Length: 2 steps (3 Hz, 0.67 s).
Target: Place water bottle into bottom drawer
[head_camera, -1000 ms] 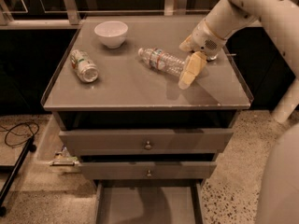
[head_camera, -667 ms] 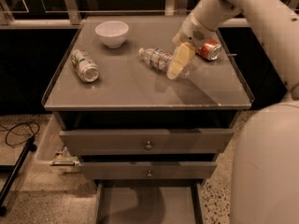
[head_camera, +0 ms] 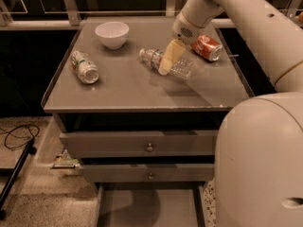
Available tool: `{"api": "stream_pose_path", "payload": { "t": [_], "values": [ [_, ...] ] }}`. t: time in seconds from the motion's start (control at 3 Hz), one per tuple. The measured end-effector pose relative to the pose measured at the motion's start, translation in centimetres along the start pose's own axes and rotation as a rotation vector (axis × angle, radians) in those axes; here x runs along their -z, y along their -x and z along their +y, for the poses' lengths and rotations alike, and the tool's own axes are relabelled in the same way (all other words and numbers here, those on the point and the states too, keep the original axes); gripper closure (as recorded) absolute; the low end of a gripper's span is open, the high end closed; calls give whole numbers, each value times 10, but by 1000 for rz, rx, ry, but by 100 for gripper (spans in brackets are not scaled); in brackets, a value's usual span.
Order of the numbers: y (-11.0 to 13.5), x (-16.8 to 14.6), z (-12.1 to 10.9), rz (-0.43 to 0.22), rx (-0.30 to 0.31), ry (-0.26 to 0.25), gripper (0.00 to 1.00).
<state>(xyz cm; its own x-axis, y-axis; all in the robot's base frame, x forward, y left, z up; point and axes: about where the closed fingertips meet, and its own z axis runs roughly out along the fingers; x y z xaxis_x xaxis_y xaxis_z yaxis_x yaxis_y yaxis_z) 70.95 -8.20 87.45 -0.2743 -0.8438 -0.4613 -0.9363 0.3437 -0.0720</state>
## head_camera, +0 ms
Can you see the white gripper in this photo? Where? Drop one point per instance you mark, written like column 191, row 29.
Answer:
column 186, row 31

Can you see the clear plastic water bottle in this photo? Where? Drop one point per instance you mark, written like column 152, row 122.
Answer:
column 182, row 69

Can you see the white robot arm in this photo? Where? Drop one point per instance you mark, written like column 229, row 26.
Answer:
column 259, row 149

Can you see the grey drawer cabinet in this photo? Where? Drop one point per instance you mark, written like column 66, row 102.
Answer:
column 129, row 96

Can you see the grey middle drawer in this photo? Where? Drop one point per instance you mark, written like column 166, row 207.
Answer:
column 148, row 173

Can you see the grey top drawer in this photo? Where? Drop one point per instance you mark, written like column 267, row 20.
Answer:
column 94, row 144

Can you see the grey open bottom drawer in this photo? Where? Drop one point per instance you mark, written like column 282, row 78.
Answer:
column 151, row 205

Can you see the red cola can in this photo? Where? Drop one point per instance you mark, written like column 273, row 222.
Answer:
column 207, row 48

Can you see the white ceramic bowl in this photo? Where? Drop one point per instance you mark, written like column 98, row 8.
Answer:
column 113, row 35

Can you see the silver green soda can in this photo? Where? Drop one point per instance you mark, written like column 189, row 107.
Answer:
column 84, row 67

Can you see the clear plastic storage bin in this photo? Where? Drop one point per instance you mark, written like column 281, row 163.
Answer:
column 52, row 155

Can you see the black stand leg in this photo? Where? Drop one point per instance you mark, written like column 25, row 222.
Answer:
column 12, row 174

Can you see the metal railing frame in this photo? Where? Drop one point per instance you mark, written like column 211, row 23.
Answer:
column 68, row 14

